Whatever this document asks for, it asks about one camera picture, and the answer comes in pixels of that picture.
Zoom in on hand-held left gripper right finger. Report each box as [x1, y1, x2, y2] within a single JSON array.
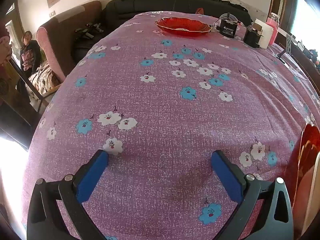
[[211, 150, 294, 240]]

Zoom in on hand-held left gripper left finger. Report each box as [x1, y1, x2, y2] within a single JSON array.
[[26, 150, 109, 240]]

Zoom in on red scalloped glass plate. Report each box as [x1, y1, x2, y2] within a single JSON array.
[[154, 17, 212, 38], [284, 124, 320, 205]]

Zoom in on dark wooden chair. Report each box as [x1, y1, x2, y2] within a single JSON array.
[[0, 57, 63, 150]]

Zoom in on purple floral tablecloth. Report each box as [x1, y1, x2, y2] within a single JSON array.
[[21, 11, 320, 240]]

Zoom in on patterned blanket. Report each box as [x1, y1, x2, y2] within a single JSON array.
[[29, 62, 63, 98]]

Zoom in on brown armchair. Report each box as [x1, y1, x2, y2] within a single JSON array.
[[36, 0, 103, 83]]

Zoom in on black device with red light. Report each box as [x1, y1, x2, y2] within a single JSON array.
[[75, 27, 94, 40], [86, 22, 104, 33]]

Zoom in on black power supply box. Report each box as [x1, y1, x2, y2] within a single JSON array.
[[217, 13, 238, 38]]

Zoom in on metal phone stand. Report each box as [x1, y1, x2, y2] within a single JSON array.
[[277, 34, 295, 63]]

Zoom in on dark sill ornament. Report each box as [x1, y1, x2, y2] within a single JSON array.
[[304, 49, 318, 60]]

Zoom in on pink bottle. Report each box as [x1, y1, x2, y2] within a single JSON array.
[[266, 12, 280, 45]]

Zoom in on wooden door glass panels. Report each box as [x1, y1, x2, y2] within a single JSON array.
[[5, 2, 20, 63]]

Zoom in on window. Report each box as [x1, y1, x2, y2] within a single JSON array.
[[291, 0, 320, 43]]

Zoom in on black sofa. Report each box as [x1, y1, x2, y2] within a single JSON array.
[[71, 0, 252, 63]]

